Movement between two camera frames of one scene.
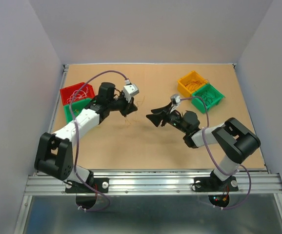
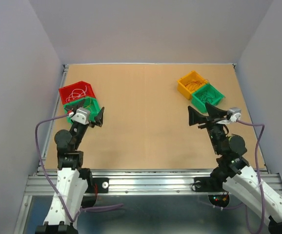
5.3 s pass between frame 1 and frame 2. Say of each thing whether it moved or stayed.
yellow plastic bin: stayed
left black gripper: moved
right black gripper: moved
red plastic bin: stayed
